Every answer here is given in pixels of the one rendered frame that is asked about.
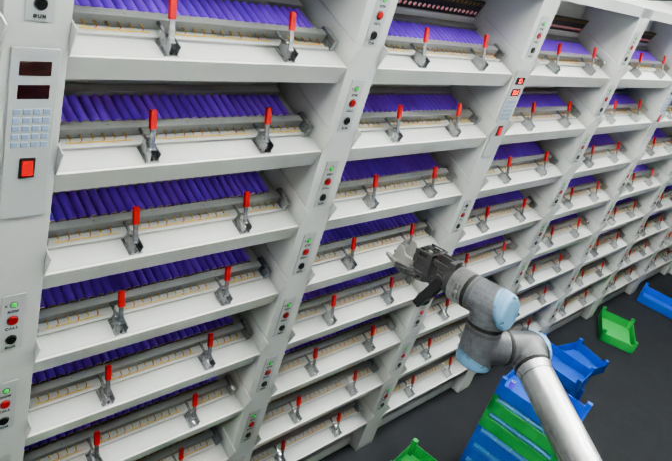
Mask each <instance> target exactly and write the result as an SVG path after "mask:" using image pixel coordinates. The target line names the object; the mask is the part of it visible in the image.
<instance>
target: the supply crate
mask: <svg viewBox="0 0 672 461"><path fill-rule="evenodd" d="M511 380H514V381H515V382H516V384H515V386H514V388H513V389H512V390H511V389H510V388H509V387H508V386H509V384H510V382H511ZM494 393H495V394H496V395H498V396H499V397H501V398H502V399H503V400H505V401H506V402H508V403H509V404H511V405H512V406H513V407H515V408H516V409H518V410H519V411H520V412H522V413H523V414H525V415H526V416H528V417H529V418H530V419H532V420H533V421H535V422H536V423H538V424H539V425H540V426H541V423H540V421H539V419H538V417H537V415H536V413H535V411H534V409H533V407H532V405H531V402H530V400H529V398H528V396H527V394H526V392H525V390H524V388H523V386H522V384H521V381H520V379H519V378H518V377H517V375H516V373H515V371H514V369H513V370H512V371H511V372H510V373H509V374H508V375H506V376H505V375H504V376H503V377H502V379H501V381H500V382H499V384H498V386H497V388H496V390H495V392H494ZM567 395H568V397H569V399H570V401H571V402H572V404H573V406H574V408H575V410H576V412H577V414H578V416H579V418H580V419H581V421H582V422H583V420H584V419H585V417H586V415H587V414H588V412H589V411H590V409H591V407H592V406H593V403H591V402H590V401H588V402H587V404H586V405H584V404H583V403H581V402H580V401H578V400H577V399H575V398H574V397H572V396H571V395H569V394H568V393H567Z"/></svg>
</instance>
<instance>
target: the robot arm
mask: <svg viewBox="0 0 672 461"><path fill-rule="evenodd" d="M435 247H437V248H438V249H437V248H435ZM440 249H441V250H443V251H441V250H440ZM386 255H387V256H388V258H389V259H390V261H391V262H392V263H393V264H394V265H395V267H396V268H397V269H398V270H400V271H401V272H402V273H404V274H406V275H408V276H410V277H412V278H414V279H416V280H419V281H421V282H426V283H428V284H429V285H428V286H427V287H426V288H425V289H424V290H423V291H421V292H419V293H418V294H417V296H416V297H415V298H414V299H413V303H414V304H415V305H416V307H420V306H422V305H427V304H428V303H429V302H430V300H431V299H432V298H433V297H434V296H435V295H437V294H438V293H439V292H440V291H441V290H443V292H445V293H446V297H447V298H448V299H450V300H451V301H453V302H455V303H456V304H458V305H460V306H461V307H463V308H465V309H466V310H468V311H469V315H468V318H467V321H466V324H465V327H464V330H463V333H462V336H461V339H460V342H459V343H458V345H457V346H458V348H457V351H456V358H457V360H458V361H459V362H460V364H461V365H463V366H464V367H465V368H467V369H469V370H471V371H473V372H476V373H487V372H488V371H489V370H490V369H491V365H498V366H512V367H513V369H514V371H515V373H516V375H517V377H518V378H519V379H520V381H521V384H522V386H523V388H524V390H525V392H526V394H527V396H528V398H529V400H530V402H531V405H532V407H533V409H534V411H535V413H536V415H537V417H538V419H539V421H540V423H541V426H542V428H543V430H544V432H545V434H546V436H547V438H548V440H549V442H550V445H551V447H552V449H553V451H554V453H555V455H556V457H557V459H558V461H602V459H601V457H600V455H599V453H598V452H597V450H596V448H595V446H594V444H593V442H592V440H591V438H590V436H589V435H588V433H587V431H586V429H585V427H584V425H583V423H582V421H581V419H580V418H579V416H578V414H577V412H576V410H575V408H574V406H573V404H572V402H571V401H570V399H569V397H568V395H567V393H566V391H565V389H564V387H563V386H562V384H561V382H560V380H559V378H558V376H557V374H556V372H555V370H554V369H553V367H552V363H551V358H552V348H551V343H550V341H549V340H548V338H547V337H546V336H545V335H544V334H542V333H540V332H535V331H532V330H525V331H522V330H508V329H509V328H510V327H511V326H512V325H513V324H514V322H515V319H516V317H517V316H518V313H519V309H520V302H519V298H518V297H517V296H516V295H515V294H513V293H512V292H510V291H509V290H508V289H506V288H503V287H501V286H499V285H497V284H495V283H493V282H492V281H490V280H488V279H486V278H484V277H482V276H480V275H479V274H477V273H475V272H473V271H472V270H470V269H468V268H466V267H462V264H463V262H461V261H460V260H458V259H456V258H454V257H452V256H450V255H448V251H446V250H445V249H443V248H441V247H439V246H437V245H435V244H433V243H432V245H427V246H423V247H419V248H418V247H417V243H416V242H414V241H413V242H411V243H410V245H409V246H408V248H407V250H406V251H405V247H404V246H403V245H398V247H397V249H394V254H392V253H390V252H388V251H387V252H386ZM411 266H412V267H411ZM413 267H414V268H413Z"/></svg>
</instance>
